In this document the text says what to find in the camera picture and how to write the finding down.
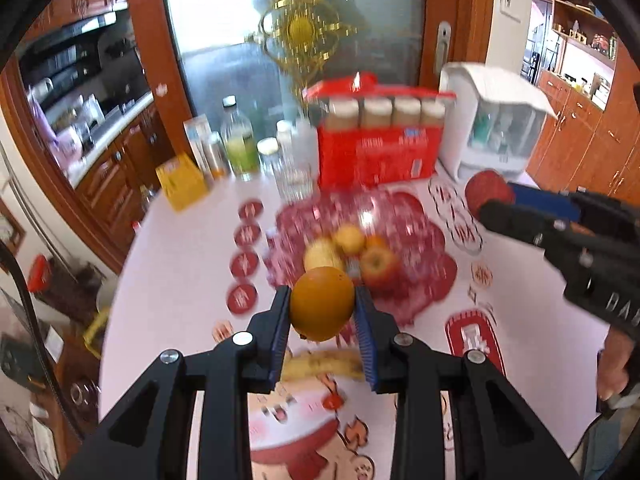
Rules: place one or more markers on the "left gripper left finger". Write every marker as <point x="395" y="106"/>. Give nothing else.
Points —
<point x="146" y="434"/>

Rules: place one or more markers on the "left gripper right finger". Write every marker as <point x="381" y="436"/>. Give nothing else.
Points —
<point x="496" y="434"/>

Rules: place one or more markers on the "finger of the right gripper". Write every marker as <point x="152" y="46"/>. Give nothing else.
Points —
<point x="556" y="204"/>
<point x="549" y="229"/>

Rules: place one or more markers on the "spotted yellow banana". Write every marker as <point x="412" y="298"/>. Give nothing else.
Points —
<point x="333" y="362"/>

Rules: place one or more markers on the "red apple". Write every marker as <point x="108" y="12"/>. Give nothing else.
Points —
<point x="379" y="268"/>

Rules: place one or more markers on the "large orange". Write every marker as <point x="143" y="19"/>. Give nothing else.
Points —
<point x="322" y="302"/>

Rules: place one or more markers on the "red tomato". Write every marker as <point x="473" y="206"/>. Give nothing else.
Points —
<point x="485" y="186"/>

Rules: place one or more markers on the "small orange tangerine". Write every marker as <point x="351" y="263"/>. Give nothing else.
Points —
<point x="375" y="240"/>

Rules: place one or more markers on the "right hand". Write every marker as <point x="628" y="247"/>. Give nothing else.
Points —
<point x="612" y="376"/>

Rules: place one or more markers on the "white cup sterilizer box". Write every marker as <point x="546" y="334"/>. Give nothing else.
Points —
<point x="494" y="123"/>

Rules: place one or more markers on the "pink glass fruit plate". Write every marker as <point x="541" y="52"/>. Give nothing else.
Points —
<point x="427" y="271"/>

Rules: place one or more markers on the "red paper cup package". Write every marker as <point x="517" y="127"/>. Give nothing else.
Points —
<point x="373" y="134"/>

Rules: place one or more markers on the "small yellow orange fruit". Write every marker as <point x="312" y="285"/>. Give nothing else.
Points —
<point x="350" y="239"/>

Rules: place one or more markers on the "speckled yellow pear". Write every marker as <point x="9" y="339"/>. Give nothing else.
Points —
<point x="322" y="252"/>

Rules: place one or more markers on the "yellow tin box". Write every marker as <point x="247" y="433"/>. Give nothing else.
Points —
<point x="182" y="182"/>

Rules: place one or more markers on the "white squeeze bottle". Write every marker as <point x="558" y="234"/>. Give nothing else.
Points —
<point x="305" y="145"/>

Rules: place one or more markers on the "clear drinking glass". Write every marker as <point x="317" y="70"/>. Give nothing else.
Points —
<point x="294" y="181"/>

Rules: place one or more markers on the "small metal can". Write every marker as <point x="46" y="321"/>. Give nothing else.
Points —
<point x="216" y="156"/>

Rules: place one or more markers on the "small white pill bottle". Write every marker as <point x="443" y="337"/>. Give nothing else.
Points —
<point x="284" y="135"/>

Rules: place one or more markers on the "white carton box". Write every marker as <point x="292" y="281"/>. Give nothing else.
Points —
<point x="197" y="131"/>

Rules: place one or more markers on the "small glass jar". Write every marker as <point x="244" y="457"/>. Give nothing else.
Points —
<point x="269" y="152"/>

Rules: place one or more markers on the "gold door ornament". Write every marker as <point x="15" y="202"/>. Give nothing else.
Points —
<point x="300" y="36"/>

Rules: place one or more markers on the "glass bottle green label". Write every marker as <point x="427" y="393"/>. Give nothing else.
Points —
<point x="239" y="140"/>

